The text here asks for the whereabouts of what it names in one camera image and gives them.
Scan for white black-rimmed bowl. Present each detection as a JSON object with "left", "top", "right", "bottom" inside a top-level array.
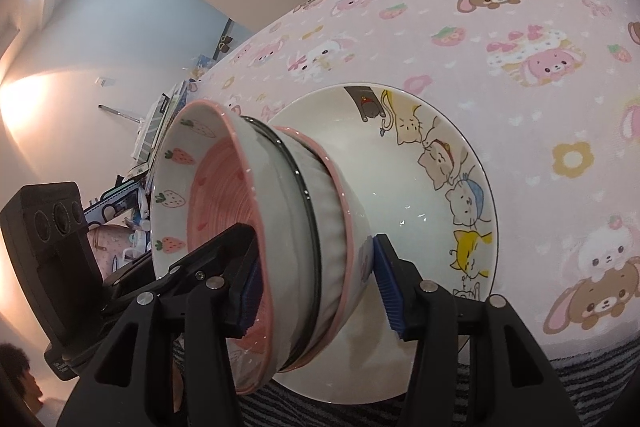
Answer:
[{"left": 245, "top": 117, "right": 321, "bottom": 371}]

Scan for pink strawberry bowl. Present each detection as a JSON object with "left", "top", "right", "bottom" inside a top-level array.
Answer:
[{"left": 150, "top": 100, "right": 321, "bottom": 395}]

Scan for striped grey cloth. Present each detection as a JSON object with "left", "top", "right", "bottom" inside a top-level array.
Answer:
[{"left": 171, "top": 340, "right": 640, "bottom": 427}]

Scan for white mop stick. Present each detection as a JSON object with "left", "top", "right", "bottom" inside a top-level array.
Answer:
[{"left": 98, "top": 104, "right": 142, "bottom": 124}]

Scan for pink cartoon tablecloth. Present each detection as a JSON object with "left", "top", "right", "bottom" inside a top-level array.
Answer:
[{"left": 198, "top": 0, "right": 639, "bottom": 357}]

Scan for white cartoon plate back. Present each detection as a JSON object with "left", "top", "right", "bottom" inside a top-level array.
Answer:
[{"left": 270, "top": 84, "right": 498, "bottom": 404}]

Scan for pink carrot bowl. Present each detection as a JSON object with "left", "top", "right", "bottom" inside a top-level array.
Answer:
[{"left": 276, "top": 127, "right": 372, "bottom": 373}]

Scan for pink patterned bag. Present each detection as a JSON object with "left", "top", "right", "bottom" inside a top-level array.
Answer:
[{"left": 87, "top": 225, "right": 134, "bottom": 279}]

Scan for stack of books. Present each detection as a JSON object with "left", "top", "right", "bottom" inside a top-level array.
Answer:
[{"left": 131, "top": 80, "right": 189, "bottom": 166}]

